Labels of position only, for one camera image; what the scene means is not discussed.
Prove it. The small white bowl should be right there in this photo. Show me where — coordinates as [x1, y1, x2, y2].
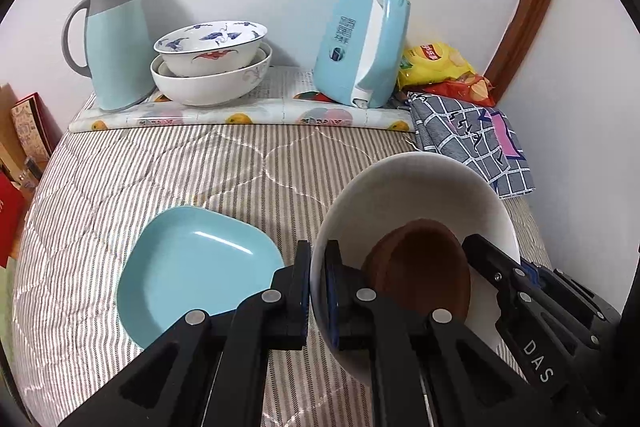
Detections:
[156, 48, 268, 75]

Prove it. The red paper bag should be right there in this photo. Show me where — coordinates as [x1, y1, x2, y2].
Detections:
[0, 172, 26, 268]

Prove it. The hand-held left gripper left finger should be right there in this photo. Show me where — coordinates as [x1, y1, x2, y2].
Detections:
[60, 239, 313, 427]

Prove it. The brown cardboard box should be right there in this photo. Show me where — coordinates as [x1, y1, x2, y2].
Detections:
[0, 83, 31, 178]

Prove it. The crane pattern porcelain bowl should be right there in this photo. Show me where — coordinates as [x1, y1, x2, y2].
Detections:
[153, 20, 269, 78]

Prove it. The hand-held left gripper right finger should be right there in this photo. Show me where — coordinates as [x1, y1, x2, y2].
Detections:
[324, 239, 566, 427]

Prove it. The light blue tissue box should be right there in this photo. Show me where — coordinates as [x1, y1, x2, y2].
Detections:
[312, 0, 412, 108]

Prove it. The yellow chips bag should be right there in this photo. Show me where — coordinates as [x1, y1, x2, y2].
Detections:
[397, 42, 478, 88]

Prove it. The brown wooden door frame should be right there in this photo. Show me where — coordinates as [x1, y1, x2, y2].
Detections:
[482, 0, 568, 108]

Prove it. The patterned red box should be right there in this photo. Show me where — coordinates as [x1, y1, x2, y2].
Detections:
[11, 92, 63, 162]

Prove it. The blue checkered cloth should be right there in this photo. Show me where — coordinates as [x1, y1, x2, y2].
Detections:
[407, 92, 536, 199]

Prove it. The rolled printed table cover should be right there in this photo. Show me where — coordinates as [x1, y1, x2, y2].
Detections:
[67, 66, 418, 135]

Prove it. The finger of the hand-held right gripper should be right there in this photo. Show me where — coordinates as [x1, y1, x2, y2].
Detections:
[520, 262, 623, 358]
[461, 234, 568, 388]

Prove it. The light blue thermos jug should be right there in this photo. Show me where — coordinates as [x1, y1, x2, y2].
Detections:
[61, 0, 157, 111]

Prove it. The brown wooden bowl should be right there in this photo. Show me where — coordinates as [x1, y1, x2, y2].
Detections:
[361, 218, 472, 323]

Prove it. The light blue plate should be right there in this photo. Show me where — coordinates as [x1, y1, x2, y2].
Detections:
[116, 206, 286, 350]

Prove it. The large white bowl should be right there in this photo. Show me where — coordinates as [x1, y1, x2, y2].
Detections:
[150, 42, 273, 108]

